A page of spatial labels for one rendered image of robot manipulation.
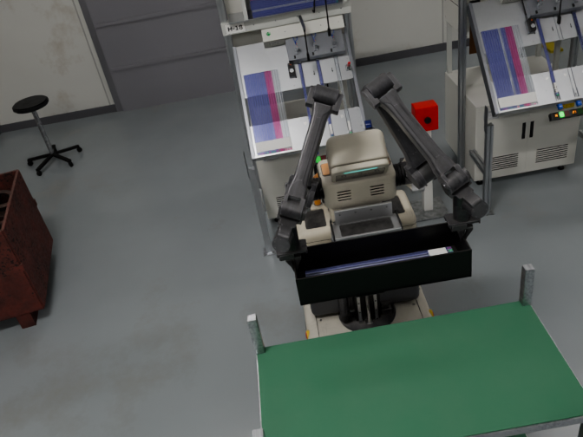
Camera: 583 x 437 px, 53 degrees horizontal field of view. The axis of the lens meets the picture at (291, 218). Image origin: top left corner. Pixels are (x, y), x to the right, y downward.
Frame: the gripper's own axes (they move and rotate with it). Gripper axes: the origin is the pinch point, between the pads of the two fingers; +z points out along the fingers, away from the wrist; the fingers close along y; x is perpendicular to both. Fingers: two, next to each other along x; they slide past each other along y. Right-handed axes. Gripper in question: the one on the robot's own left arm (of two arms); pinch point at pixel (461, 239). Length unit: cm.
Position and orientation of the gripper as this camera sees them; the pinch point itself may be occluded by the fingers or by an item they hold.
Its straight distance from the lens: 205.2
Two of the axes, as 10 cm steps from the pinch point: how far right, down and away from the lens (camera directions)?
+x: -0.7, -5.4, 8.4
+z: 1.6, 8.2, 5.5
